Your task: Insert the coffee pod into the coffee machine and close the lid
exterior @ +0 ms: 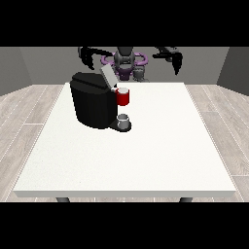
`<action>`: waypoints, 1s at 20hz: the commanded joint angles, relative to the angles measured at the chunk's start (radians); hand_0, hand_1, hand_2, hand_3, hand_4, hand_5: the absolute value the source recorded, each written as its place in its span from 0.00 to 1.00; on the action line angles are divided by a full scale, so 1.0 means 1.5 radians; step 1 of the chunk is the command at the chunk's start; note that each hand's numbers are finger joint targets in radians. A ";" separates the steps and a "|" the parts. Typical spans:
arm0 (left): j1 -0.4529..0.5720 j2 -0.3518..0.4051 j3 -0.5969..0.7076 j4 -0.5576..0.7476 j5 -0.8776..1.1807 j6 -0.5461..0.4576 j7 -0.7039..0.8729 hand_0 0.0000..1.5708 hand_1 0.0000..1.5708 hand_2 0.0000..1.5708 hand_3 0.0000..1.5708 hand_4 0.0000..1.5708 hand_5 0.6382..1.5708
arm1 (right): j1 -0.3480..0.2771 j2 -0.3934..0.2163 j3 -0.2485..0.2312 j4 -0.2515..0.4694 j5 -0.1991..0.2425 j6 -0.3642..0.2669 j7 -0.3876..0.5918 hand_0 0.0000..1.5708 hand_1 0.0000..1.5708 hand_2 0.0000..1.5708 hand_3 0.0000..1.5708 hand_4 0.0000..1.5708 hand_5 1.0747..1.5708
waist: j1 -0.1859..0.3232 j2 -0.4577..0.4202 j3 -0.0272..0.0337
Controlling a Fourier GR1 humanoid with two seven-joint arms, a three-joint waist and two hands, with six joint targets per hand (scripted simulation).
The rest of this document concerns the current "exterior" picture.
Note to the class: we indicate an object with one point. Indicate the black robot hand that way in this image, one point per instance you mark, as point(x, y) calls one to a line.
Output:
point(176, 58)
point(85, 53)

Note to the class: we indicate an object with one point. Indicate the pale grey machine lid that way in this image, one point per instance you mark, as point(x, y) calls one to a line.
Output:
point(109, 75)

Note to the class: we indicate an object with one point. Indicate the small grey coffee pod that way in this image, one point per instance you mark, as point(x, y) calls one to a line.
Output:
point(138, 74)

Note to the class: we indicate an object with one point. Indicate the black coffee machine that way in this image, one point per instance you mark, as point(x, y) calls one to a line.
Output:
point(92, 102)

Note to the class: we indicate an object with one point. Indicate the red pod holder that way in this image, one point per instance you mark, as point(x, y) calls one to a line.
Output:
point(122, 98)

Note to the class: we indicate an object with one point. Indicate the small grey cup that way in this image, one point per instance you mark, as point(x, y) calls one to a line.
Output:
point(123, 122)

